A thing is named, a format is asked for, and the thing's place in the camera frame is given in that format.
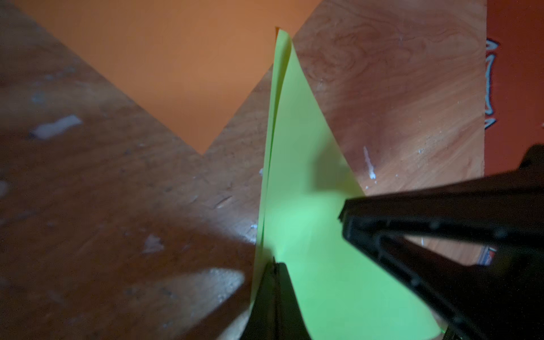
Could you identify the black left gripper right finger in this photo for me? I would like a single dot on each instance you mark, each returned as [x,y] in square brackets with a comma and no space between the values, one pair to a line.
[289,322]

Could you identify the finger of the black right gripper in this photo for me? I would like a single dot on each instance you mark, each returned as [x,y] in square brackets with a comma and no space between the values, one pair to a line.
[472,251]

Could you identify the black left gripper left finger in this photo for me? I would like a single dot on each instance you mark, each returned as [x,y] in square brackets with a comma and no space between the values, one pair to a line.
[262,320]

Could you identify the green square paper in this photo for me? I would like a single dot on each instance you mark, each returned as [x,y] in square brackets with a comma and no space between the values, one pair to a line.
[306,180]

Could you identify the orange square paper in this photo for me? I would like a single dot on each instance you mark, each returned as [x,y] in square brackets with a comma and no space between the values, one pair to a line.
[190,64]

